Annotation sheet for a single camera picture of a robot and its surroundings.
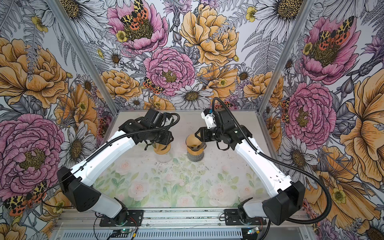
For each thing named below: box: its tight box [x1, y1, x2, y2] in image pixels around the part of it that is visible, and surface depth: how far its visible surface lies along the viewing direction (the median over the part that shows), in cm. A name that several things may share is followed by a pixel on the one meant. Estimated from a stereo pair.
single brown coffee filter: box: [186, 133, 202, 147], surface depth 87 cm
